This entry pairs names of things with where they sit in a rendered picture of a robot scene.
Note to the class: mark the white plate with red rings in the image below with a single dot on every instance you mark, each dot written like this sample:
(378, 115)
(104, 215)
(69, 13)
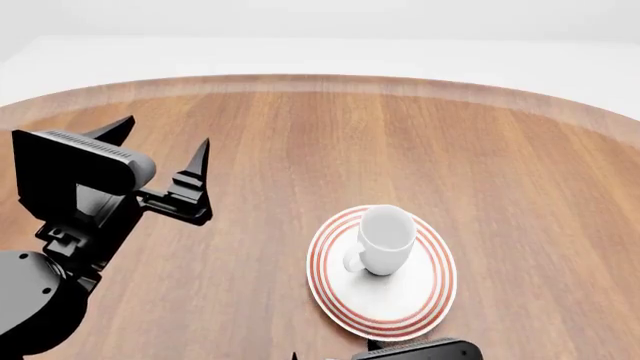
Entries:
(390, 300)

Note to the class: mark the white ceramic mug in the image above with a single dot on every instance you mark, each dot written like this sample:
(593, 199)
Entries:
(385, 240)

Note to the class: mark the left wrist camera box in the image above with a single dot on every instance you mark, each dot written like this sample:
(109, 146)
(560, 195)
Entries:
(75, 165)

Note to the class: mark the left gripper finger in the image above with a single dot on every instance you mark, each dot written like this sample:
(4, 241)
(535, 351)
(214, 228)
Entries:
(116, 131)
(195, 180)

